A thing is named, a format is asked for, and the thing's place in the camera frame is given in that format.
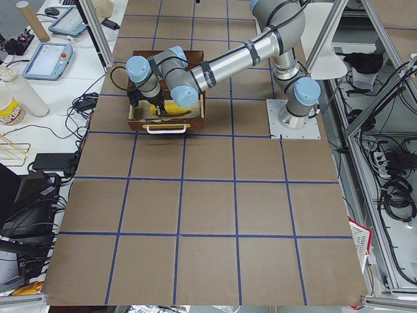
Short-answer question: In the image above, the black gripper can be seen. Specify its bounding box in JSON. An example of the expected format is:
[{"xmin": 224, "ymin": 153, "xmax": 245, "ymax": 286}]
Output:
[{"xmin": 127, "ymin": 88, "xmax": 166, "ymax": 116}]

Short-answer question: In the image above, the yellow corn cob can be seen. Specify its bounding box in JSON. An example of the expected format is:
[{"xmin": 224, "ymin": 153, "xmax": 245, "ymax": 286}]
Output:
[{"xmin": 149, "ymin": 103, "xmax": 191, "ymax": 117}]

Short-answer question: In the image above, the wooden drawer with handle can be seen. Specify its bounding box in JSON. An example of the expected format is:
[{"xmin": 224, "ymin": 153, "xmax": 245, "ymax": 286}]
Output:
[{"xmin": 127, "ymin": 93, "xmax": 205, "ymax": 131}]

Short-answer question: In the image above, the dark wooden drawer box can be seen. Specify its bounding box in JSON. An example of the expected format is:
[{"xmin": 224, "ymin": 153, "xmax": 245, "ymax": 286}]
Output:
[{"xmin": 131, "ymin": 50, "xmax": 204, "ymax": 100}]

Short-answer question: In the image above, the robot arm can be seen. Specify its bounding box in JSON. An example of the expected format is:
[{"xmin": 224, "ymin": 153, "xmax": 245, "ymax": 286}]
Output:
[{"xmin": 125, "ymin": 1, "xmax": 321, "ymax": 129}]

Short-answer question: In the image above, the black power brick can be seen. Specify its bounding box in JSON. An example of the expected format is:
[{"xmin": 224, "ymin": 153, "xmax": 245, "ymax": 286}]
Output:
[{"xmin": 102, "ymin": 18, "xmax": 120, "ymax": 30}]

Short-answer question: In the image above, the near blue teach pendant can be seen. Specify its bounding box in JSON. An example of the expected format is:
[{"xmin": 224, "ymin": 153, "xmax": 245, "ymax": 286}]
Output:
[{"xmin": 22, "ymin": 43, "xmax": 73, "ymax": 81}]

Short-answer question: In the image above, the blue teach pendant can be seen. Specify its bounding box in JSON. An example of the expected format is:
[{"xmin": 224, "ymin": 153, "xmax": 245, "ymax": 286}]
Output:
[
  {"xmin": 22, "ymin": 43, "xmax": 73, "ymax": 81},
  {"xmin": 48, "ymin": 6, "xmax": 86, "ymax": 37}
]

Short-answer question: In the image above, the far blue teach pendant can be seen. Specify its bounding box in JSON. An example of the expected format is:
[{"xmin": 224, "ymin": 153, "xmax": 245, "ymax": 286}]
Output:
[{"xmin": 48, "ymin": 6, "xmax": 86, "ymax": 37}]

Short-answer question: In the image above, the frosted plastic bottle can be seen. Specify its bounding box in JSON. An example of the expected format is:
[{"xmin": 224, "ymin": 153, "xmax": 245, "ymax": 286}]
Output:
[{"xmin": 1, "ymin": 67, "xmax": 50, "ymax": 117}]

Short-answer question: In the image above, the black computer mouse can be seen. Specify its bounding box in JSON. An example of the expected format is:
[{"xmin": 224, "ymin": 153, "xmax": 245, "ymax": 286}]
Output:
[{"xmin": 44, "ymin": 7, "xmax": 60, "ymax": 17}]

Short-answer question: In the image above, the popcorn paper cup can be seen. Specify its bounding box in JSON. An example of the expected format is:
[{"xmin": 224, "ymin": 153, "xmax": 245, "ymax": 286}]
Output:
[{"xmin": 0, "ymin": 88, "xmax": 26, "ymax": 126}]

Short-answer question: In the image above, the cardboard tube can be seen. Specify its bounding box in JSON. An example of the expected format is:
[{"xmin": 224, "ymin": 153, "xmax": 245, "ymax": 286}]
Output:
[{"xmin": 16, "ymin": 1, "xmax": 50, "ymax": 42}]

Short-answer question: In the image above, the white chair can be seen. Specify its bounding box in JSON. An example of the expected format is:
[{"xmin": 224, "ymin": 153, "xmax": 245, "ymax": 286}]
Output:
[{"xmin": 301, "ymin": 1, "xmax": 347, "ymax": 80}]

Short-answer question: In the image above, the white red plastic basket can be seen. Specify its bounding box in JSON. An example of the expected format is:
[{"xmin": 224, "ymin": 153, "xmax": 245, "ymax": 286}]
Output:
[{"xmin": 349, "ymin": 218, "xmax": 372, "ymax": 273}]

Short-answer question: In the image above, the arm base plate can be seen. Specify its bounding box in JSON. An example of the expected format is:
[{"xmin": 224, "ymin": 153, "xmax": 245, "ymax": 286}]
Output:
[{"xmin": 266, "ymin": 99, "xmax": 321, "ymax": 140}]

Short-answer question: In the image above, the gold wire rack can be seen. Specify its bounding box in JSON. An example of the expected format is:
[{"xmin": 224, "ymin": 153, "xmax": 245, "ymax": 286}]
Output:
[{"xmin": 0, "ymin": 133, "xmax": 31, "ymax": 167}]

